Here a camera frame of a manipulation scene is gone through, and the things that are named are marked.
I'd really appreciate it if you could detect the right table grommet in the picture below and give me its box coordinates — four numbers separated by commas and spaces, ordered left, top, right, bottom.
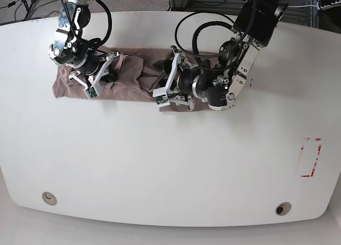
275, 202, 291, 216

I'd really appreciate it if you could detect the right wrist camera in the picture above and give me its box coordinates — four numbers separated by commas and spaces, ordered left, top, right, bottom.
84, 87, 103, 100

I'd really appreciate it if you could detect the dusty pink T-shirt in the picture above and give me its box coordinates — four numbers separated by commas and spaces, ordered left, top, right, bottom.
51, 47, 214, 113

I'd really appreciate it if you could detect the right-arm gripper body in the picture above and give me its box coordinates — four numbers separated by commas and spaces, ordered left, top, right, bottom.
68, 52, 122, 89

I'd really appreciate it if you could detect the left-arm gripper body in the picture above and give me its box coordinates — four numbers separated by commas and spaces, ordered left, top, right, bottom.
163, 45, 196, 111

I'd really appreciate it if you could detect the white power strip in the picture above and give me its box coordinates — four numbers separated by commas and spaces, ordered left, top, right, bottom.
317, 0, 340, 10

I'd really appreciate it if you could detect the red tape marking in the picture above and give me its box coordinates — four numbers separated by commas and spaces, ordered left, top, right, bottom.
298, 137, 322, 178

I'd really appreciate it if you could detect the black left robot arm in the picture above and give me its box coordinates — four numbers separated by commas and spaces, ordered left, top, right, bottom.
152, 0, 288, 111

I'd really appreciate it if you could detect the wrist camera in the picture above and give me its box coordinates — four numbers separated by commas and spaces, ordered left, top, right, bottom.
84, 87, 103, 100
152, 87, 170, 108

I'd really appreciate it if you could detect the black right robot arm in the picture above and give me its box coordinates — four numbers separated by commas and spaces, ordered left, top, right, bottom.
49, 0, 122, 99

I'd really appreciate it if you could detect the table grommet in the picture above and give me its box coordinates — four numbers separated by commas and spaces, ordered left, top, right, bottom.
42, 192, 57, 206
275, 202, 291, 216

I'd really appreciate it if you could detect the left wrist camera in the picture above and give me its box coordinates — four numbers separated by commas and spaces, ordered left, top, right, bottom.
152, 87, 170, 108

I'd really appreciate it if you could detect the left table grommet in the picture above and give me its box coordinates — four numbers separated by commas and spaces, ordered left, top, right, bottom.
42, 192, 57, 206

